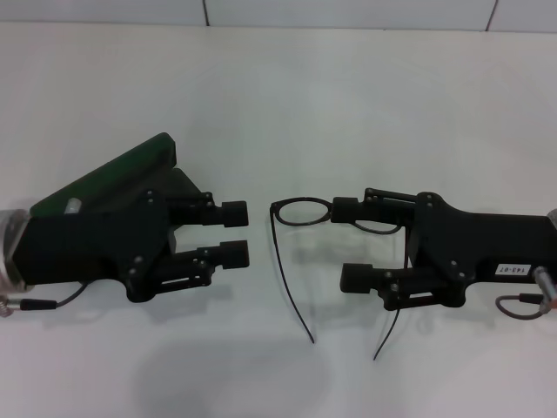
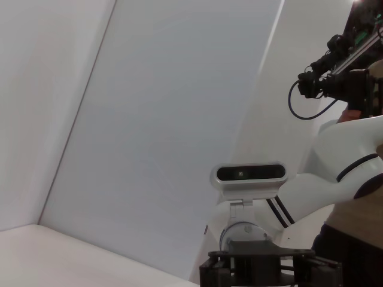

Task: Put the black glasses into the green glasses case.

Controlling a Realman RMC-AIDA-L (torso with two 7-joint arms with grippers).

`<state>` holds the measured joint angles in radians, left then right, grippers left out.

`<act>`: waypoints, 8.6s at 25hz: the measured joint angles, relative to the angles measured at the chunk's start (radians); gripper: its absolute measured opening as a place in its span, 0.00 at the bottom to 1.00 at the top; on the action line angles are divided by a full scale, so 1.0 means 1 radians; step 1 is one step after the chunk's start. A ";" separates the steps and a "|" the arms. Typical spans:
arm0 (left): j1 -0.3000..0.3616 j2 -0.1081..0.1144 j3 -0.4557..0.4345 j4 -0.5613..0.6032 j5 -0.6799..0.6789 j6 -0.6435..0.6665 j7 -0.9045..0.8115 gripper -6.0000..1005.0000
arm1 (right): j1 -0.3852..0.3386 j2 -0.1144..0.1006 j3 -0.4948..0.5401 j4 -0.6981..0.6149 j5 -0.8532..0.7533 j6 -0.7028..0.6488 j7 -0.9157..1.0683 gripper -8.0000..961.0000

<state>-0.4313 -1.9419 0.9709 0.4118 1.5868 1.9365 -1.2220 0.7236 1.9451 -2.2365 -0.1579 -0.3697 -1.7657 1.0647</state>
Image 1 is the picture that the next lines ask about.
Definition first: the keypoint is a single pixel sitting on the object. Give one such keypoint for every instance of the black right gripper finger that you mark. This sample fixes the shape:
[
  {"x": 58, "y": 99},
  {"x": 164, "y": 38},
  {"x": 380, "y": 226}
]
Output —
[
  {"x": 359, "y": 277},
  {"x": 348, "y": 209}
]

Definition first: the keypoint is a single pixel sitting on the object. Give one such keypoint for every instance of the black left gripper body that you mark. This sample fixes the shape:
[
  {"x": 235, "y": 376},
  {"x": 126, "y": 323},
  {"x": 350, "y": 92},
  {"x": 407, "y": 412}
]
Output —
[{"x": 87, "y": 244}]

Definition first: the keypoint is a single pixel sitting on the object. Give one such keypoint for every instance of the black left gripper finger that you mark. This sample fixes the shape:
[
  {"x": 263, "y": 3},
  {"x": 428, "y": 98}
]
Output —
[
  {"x": 232, "y": 213},
  {"x": 232, "y": 254}
]

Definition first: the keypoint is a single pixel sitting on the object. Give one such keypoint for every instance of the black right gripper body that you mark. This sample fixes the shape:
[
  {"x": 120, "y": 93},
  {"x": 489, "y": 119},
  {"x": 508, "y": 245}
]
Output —
[{"x": 470, "y": 244}]

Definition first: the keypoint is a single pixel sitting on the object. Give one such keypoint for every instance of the black thin-framed glasses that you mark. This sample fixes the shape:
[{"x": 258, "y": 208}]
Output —
[{"x": 277, "y": 254}]

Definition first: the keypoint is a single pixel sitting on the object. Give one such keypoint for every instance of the green glasses case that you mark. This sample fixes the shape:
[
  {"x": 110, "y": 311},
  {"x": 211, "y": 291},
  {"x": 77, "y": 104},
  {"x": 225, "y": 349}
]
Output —
[{"x": 122, "y": 170}]

